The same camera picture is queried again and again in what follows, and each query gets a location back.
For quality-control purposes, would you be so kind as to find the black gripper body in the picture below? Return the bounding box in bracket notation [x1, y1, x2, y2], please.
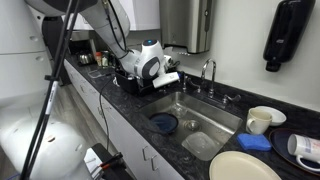
[163, 55, 181, 73]

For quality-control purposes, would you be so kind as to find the chrome sink faucet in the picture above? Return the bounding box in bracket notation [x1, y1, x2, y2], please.
[186, 58, 242, 109]

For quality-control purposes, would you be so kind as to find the black dish rack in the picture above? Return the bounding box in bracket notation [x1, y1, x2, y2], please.
[114, 66, 179, 98]

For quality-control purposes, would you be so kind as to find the stainless steel sink basin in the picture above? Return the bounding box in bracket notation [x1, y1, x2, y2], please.
[139, 91, 244, 163]

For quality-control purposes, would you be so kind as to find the metal sink drain strainer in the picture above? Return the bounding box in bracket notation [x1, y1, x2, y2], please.
[183, 119, 202, 133]

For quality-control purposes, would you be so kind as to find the chrome side sprayer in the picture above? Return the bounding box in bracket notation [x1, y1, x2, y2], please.
[178, 70, 188, 93]

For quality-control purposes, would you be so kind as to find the stainless paper towel dispenser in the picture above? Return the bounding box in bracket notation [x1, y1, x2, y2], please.
[159, 0, 214, 55]

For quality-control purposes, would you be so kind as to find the clear glass bowl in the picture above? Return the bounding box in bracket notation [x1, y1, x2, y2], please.
[171, 102, 189, 118]

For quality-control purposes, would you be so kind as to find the small dark blue plate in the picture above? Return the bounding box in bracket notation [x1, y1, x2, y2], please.
[149, 112, 179, 135]

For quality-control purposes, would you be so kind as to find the red capped bottle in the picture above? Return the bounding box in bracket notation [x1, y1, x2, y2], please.
[94, 51, 103, 68]

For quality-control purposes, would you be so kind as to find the clear plastic tray blue writing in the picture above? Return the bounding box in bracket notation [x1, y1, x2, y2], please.
[87, 68, 113, 80]

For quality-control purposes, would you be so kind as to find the metal kettle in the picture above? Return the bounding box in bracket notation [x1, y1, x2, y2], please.
[78, 52, 94, 66]

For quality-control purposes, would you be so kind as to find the white base cabinet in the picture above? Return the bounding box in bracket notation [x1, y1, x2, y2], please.
[63, 56, 184, 180]

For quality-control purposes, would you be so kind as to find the clear plastic food container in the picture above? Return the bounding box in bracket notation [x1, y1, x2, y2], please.
[181, 131, 223, 162]

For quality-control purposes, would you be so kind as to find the cream mug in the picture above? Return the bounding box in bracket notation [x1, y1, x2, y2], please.
[245, 108, 273, 136]

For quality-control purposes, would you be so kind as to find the black tripod pole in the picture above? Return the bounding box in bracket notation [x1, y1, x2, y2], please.
[19, 0, 74, 180]
[24, 0, 82, 180]

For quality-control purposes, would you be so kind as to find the blue sponge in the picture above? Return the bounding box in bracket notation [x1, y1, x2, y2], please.
[236, 133, 273, 152]

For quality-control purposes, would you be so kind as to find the orange black clamp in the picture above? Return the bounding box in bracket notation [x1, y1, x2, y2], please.
[99, 152, 124, 171]

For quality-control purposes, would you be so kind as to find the white shallow bowl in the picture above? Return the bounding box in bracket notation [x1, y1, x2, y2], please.
[254, 105, 288, 127]

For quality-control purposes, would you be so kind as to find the black soap dispenser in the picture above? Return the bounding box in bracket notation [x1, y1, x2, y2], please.
[263, 0, 316, 73]

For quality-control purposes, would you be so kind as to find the cream round plate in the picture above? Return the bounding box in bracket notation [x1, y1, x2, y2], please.
[209, 150, 283, 180]

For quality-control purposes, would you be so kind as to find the large dark blue plate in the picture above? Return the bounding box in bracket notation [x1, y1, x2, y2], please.
[268, 128, 320, 177]

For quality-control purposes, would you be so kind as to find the white printed mug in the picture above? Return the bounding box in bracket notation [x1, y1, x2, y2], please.
[287, 133, 320, 173]

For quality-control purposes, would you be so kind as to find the white wall cabinet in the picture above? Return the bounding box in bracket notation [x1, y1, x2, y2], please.
[66, 0, 161, 32]

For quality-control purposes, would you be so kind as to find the thin black hanging cable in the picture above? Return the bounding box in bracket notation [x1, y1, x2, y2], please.
[98, 73, 116, 151]

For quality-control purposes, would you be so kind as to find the silver cabinet handle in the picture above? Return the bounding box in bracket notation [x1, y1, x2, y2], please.
[150, 154, 160, 172]
[142, 145, 151, 162]

